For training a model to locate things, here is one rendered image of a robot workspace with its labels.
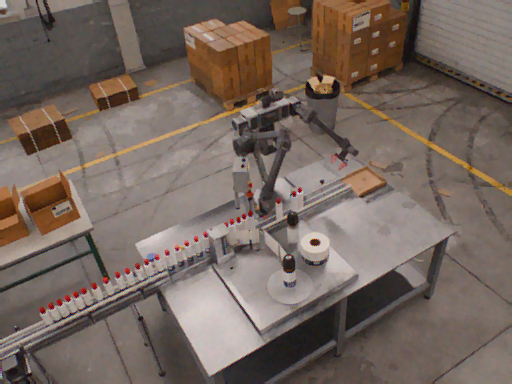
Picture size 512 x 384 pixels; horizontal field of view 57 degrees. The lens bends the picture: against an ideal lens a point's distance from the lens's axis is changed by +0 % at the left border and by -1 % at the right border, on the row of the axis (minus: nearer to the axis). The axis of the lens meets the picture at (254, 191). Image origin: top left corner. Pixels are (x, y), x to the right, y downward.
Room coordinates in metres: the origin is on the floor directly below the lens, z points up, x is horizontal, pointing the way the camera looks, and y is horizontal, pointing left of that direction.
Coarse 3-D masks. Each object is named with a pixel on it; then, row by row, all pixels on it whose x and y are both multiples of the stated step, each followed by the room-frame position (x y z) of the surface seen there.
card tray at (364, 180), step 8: (360, 168) 3.22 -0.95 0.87; (368, 168) 3.23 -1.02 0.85; (352, 176) 3.16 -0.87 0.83; (360, 176) 3.15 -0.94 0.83; (368, 176) 3.14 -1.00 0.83; (376, 176) 3.13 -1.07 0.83; (352, 184) 3.06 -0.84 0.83; (360, 184) 3.05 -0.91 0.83; (368, 184) 3.04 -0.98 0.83; (376, 184) 3.01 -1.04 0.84; (384, 184) 3.01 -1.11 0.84; (360, 192) 2.94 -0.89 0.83; (368, 192) 2.93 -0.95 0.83
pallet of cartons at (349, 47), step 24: (336, 0) 6.73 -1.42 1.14; (360, 0) 6.92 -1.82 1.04; (384, 0) 6.54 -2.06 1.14; (336, 24) 6.36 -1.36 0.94; (360, 24) 6.18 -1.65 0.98; (384, 24) 6.41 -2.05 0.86; (312, 48) 6.81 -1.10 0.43; (336, 48) 6.35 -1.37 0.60; (360, 48) 6.21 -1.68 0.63; (384, 48) 6.44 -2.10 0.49; (312, 72) 6.73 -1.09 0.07; (336, 72) 6.32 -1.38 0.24; (360, 72) 6.22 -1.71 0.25; (384, 72) 6.59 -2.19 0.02
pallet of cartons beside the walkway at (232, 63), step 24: (216, 24) 6.94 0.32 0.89; (240, 24) 6.84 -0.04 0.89; (192, 48) 6.72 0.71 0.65; (216, 48) 6.06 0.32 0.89; (240, 48) 6.10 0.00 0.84; (264, 48) 6.29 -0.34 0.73; (192, 72) 6.83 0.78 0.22; (216, 72) 6.07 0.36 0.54; (240, 72) 6.08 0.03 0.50; (264, 72) 6.27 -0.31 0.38; (216, 96) 6.35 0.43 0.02; (240, 96) 6.05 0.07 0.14
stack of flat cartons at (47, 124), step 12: (48, 108) 5.94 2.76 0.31; (12, 120) 5.70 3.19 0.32; (24, 120) 5.67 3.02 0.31; (36, 120) 5.64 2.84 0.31; (48, 120) 5.61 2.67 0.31; (60, 120) 5.58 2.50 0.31; (24, 132) 5.35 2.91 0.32; (36, 132) 5.40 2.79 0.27; (48, 132) 5.47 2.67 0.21; (60, 132) 5.54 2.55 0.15; (24, 144) 5.29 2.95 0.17; (36, 144) 5.37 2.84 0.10; (48, 144) 5.43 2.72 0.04
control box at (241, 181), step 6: (234, 162) 2.67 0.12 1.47; (240, 162) 2.66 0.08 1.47; (246, 162) 2.66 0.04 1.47; (234, 168) 2.60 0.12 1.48; (240, 168) 2.59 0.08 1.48; (246, 168) 2.59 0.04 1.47; (234, 174) 2.56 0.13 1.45; (240, 174) 2.56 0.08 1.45; (246, 174) 2.56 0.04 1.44; (234, 180) 2.56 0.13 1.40; (240, 180) 2.56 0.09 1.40; (246, 180) 2.55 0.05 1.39; (234, 186) 2.56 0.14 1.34; (240, 186) 2.56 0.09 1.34; (246, 186) 2.55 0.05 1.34
